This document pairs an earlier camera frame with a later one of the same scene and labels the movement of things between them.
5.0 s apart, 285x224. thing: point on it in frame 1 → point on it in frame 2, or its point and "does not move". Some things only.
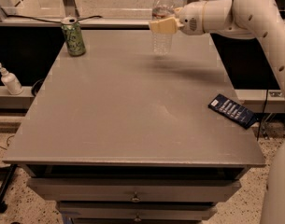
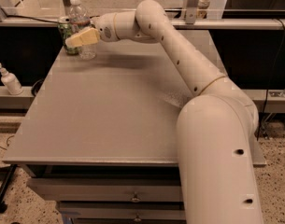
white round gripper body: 191,19 → 105,28
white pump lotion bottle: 11,81 does not move
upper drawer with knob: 134,189 does not move
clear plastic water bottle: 163,7 → 79,21
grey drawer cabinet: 121,135 does not move
